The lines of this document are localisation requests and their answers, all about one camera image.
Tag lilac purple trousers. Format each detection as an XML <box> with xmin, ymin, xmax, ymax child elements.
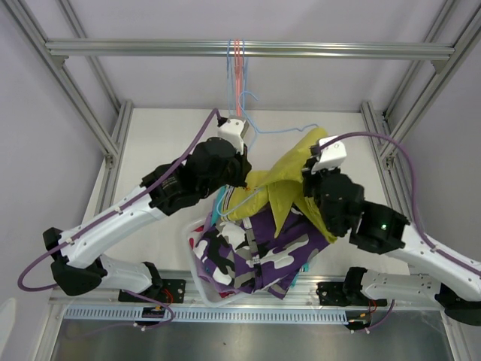
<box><xmin>197</xmin><ymin>210</ymin><xmax>241</xmax><ymax>298</ymax></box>

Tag white plastic basket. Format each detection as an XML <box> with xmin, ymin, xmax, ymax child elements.
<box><xmin>181</xmin><ymin>218</ymin><xmax>248</xmax><ymax>308</ymax></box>

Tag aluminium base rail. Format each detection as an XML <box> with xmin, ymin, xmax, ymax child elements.
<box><xmin>48</xmin><ymin>268</ymin><xmax>459</xmax><ymax>311</ymax></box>

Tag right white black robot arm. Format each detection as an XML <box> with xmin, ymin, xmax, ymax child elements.
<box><xmin>301</xmin><ymin>157</ymin><xmax>480</xmax><ymax>326</ymax></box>

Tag right aluminium frame posts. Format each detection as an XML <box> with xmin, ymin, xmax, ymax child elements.
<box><xmin>359</xmin><ymin>0</ymin><xmax>481</xmax><ymax>256</ymax></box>

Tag left aluminium frame posts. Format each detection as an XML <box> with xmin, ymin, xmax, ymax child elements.
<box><xmin>1</xmin><ymin>1</ymin><xmax>134</xmax><ymax>214</ymax></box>

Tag purple grey camouflage trousers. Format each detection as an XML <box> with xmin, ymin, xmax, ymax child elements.
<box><xmin>191</xmin><ymin>208</ymin><xmax>331</xmax><ymax>300</ymax></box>

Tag aluminium frame posts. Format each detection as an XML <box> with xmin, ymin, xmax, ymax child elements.
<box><xmin>1</xmin><ymin>1</ymin><xmax>134</xmax><ymax>214</ymax></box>
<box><xmin>359</xmin><ymin>0</ymin><xmax>481</xmax><ymax>256</ymax></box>

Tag aluminium hanging rail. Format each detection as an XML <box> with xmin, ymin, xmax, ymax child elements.
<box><xmin>45</xmin><ymin>38</ymin><xmax>455</xmax><ymax>61</ymax></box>

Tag light blue wire hanger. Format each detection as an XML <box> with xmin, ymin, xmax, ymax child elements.
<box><xmin>226</xmin><ymin>39</ymin><xmax>234</xmax><ymax>115</ymax></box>

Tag white slotted cable duct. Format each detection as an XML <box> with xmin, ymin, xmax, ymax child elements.
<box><xmin>64</xmin><ymin>305</ymin><xmax>348</xmax><ymax>325</ymax></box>

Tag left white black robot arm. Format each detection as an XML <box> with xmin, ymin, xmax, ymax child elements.
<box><xmin>43</xmin><ymin>137</ymin><xmax>252</xmax><ymax>302</ymax></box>

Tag pink wire hanger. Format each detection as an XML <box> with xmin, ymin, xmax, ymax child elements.
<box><xmin>234</xmin><ymin>39</ymin><xmax>242</xmax><ymax>116</ymax></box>

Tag olive yellow trousers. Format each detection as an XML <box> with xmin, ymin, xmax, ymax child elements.
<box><xmin>219</xmin><ymin>127</ymin><xmax>337</xmax><ymax>243</ymax></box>

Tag teal trousers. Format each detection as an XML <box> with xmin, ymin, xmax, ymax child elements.
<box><xmin>208</xmin><ymin>210</ymin><xmax>313</xmax><ymax>290</ymax></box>

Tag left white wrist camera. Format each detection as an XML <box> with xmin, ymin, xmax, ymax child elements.
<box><xmin>217</xmin><ymin>117</ymin><xmax>250</xmax><ymax>155</ymax></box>

